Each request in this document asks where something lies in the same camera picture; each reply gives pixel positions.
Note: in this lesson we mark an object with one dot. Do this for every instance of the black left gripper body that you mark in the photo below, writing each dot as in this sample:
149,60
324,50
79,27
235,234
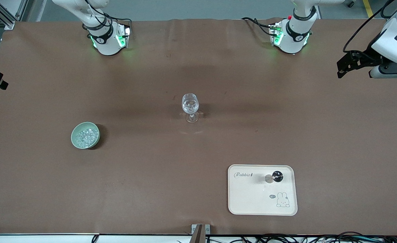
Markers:
369,56

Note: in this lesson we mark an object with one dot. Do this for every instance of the steel double-ended jigger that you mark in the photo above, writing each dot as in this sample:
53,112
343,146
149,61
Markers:
277,176

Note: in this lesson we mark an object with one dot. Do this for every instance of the heap of clear ice cubes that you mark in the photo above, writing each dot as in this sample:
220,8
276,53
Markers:
85,137

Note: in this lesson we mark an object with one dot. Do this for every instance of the clear stemmed wine glass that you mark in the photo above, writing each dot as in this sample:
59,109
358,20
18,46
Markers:
190,106

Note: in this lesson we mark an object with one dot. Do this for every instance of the black caster wheel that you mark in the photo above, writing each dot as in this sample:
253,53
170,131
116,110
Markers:
351,3

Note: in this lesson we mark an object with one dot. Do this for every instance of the pale green ceramic bowl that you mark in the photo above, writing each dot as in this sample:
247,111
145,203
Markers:
74,140

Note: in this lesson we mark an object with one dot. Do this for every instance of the cream tray with rabbit print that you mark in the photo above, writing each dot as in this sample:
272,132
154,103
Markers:
252,199

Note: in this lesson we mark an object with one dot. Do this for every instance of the brown table cover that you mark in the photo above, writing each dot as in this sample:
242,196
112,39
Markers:
151,185

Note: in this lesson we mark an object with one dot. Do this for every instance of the aluminium frame post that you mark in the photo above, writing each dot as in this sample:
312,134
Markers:
6,20

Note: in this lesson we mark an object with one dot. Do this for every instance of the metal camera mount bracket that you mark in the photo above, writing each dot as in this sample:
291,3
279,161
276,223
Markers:
198,234

